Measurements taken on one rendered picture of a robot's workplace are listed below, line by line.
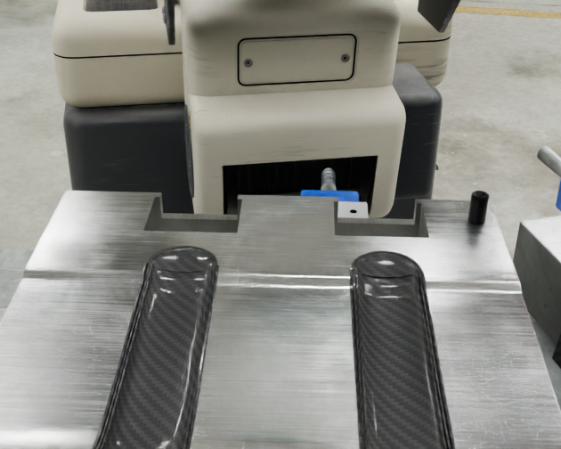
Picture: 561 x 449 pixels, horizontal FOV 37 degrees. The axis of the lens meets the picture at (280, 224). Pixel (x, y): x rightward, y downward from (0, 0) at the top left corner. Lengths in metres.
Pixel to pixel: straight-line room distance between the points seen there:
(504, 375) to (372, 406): 0.06
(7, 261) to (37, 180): 1.87
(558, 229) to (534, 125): 2.33
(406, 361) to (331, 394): 0.05
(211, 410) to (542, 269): 0.27
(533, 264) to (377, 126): 0.35
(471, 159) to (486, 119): 0.31
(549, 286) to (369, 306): 0.16
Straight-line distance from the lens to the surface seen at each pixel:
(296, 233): 0.47
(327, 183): 0.65
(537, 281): 0.57
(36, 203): 2.38
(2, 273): 0.63
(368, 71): 0.89
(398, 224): 0.52
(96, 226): 0.49
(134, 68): 1.13
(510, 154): 2.67
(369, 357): 0.40
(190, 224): 0.52
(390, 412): 0.38
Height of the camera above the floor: 1.14
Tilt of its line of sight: 31 degrees down
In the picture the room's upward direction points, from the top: 1 degrees clockwise
